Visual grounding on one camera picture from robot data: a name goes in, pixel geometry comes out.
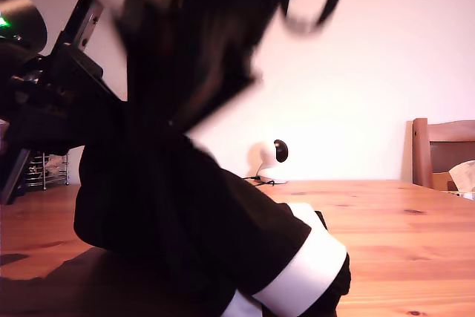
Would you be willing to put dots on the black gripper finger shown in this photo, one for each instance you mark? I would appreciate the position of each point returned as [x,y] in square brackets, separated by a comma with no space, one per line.
[96,83]
[156,64]
[215,87]
[67,127]

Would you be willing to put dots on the black shorts with white hem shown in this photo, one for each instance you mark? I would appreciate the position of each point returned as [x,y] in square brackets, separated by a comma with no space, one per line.
[167,202]

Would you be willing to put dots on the white round webcam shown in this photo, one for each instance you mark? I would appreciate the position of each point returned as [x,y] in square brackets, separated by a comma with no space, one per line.
[267,153]

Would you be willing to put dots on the wooden chair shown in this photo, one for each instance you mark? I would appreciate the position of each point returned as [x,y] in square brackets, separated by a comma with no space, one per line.
[421,153]

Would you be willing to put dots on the tan cardboard box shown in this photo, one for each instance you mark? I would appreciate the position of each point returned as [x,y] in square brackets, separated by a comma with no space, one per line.
[439,181]

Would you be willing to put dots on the white tissue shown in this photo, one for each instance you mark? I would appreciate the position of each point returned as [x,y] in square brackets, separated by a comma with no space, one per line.
[464,176]

